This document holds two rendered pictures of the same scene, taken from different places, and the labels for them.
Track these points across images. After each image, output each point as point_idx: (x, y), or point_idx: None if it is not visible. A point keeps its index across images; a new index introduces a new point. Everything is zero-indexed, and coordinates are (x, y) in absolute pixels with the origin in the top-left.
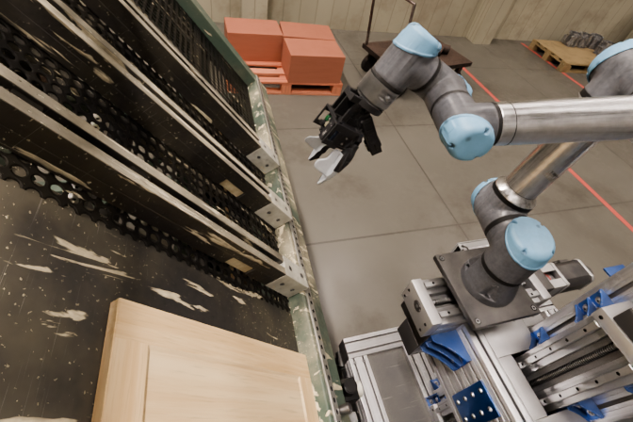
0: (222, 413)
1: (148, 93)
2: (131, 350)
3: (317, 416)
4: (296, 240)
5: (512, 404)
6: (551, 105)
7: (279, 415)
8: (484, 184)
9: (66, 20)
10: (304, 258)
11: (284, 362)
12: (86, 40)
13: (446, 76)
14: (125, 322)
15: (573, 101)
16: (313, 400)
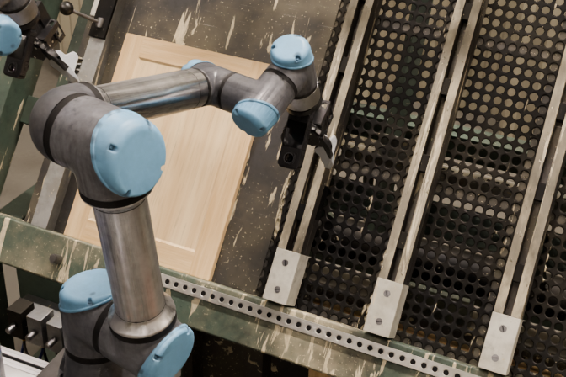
0: (200, 135)
1: (437, 77)
2: (244, 70)
3: (159, 263)
4: (335, 334)
5: (5, 353)
6: (162, 74)
7: (179, 200)
8: (185, 324)
9: (461, 5)
10: (311, 349)
11: (210, 231)
12: (453, 20)
13: (257, 79)
14: (258, 67)
15: (150, 77)
16: (172, 264)
